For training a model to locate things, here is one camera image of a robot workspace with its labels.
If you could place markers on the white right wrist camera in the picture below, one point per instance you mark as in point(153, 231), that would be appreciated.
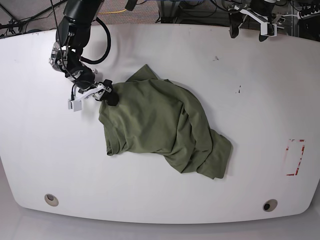
point(75, 102)

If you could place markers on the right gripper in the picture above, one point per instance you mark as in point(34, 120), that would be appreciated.
point(84, 78)

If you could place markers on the aluminium frame base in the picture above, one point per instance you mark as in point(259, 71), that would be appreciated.
point(170, 11)

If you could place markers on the olive green T-shirt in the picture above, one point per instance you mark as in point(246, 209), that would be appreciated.
point(154, 115)

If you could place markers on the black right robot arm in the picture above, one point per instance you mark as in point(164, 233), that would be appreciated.
point(72, 36)

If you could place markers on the red tape rectangle marking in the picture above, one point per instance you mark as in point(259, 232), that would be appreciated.
point(293, 156)

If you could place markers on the right table cable grommet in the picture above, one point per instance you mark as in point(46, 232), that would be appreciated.
point(270, 205)

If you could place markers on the black tripod stand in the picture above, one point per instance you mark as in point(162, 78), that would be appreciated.
point(18, 17)

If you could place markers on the table cable grommet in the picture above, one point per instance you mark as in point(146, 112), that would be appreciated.
point(270, 205)
point(51, 200)

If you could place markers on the white power strip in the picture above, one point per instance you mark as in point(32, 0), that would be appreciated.
point(307, 13)

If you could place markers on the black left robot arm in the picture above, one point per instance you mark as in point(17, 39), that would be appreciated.
point(259, 10)

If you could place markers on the left table cable grommet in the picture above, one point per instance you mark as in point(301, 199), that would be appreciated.
point(51, 200)

